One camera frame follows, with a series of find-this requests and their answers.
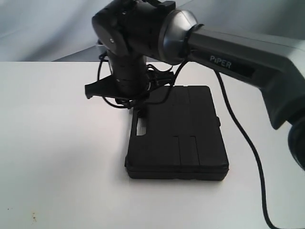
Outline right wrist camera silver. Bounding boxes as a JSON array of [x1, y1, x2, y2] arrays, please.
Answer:
[[95, 40, 106, 54]]

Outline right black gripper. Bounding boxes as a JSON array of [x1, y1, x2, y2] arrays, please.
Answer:
[[85, 51, 149, 99]]

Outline grey backdrop cloth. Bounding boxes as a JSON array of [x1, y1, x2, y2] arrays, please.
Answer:
[[0, 0, 305, 62]]

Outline right robot arm Piper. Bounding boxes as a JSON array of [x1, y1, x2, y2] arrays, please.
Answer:
[[85, 0, 305, 167]]

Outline black plastic tool case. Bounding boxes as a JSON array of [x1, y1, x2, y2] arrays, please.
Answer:
[[125, 85, 229, 181]]

